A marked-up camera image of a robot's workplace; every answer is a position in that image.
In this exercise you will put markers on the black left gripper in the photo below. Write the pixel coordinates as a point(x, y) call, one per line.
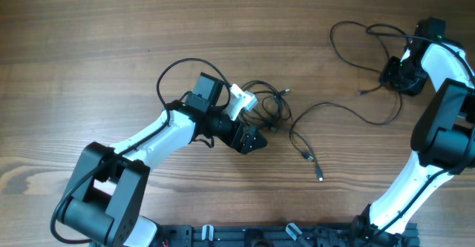
point(243, 145)

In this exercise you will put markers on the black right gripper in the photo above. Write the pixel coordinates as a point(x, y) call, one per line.
point(393, 73)

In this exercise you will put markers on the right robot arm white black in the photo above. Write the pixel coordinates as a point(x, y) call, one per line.
point(440, 148)

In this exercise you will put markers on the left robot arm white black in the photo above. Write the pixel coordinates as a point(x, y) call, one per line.
point(105, 192)

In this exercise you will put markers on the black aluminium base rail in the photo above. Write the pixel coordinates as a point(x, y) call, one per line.
point(336, 234)

